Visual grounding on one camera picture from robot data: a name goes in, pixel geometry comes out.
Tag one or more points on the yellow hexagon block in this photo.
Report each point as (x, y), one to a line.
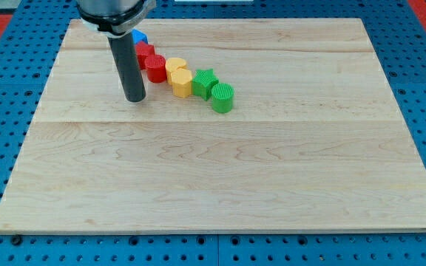
(182, 83)

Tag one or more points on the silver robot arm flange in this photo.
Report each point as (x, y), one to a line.
(114, 18)

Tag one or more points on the green star block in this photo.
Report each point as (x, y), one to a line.
(203, 82)

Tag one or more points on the red star block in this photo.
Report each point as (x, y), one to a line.
(143, 50)

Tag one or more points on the green cylinder block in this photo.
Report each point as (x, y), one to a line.
(222, 97)

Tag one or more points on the yellow heart block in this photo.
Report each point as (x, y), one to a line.
(172, 65)

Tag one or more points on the red cylinder block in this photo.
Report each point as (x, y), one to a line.
(155, 68)

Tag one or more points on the wooden board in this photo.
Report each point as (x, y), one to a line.
(315, 142)

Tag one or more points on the blue block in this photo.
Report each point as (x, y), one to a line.
(139, 36)

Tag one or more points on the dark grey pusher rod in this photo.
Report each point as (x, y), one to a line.
(129, 71)

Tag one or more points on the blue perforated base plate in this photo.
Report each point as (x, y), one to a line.
(28, 49)

